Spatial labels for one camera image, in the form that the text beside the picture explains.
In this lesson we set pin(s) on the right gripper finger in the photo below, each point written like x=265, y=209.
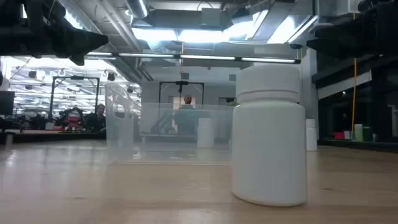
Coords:
x=345, y=39

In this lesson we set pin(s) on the white pill bottle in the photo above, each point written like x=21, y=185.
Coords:
x=312, y=137
x=269, y=149
x=205, y=133

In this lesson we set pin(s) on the clear plastic basket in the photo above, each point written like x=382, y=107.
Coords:
x=149, y=124

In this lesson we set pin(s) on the red and black machine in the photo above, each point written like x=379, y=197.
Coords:
x=73, y=119

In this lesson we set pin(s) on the person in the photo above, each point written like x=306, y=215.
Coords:
x=187, y=99
x=96, y=119

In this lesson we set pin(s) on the black monitor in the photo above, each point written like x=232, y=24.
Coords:
x=7, y=102

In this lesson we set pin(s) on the black background table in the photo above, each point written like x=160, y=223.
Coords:
x=357, y=145
x=46, y=137

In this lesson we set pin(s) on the light green cup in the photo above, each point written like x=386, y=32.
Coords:
x=358, y=133

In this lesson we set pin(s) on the red box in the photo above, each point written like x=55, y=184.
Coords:
x=339, y=135

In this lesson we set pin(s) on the dark green cup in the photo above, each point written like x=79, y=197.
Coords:
x=367, y=134

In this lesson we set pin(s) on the overhead light bar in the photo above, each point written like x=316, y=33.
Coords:
x=208, y=57

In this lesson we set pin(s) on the grey ceiling box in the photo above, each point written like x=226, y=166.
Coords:
x=211, y=17

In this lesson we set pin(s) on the black metal rig frame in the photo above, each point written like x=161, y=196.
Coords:
x=182, y=82
x=76, y=77

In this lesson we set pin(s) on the silver ceiling duct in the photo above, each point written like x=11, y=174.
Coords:
x=138, y=7

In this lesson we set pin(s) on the small grey post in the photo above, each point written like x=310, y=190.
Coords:
x=8, y=139

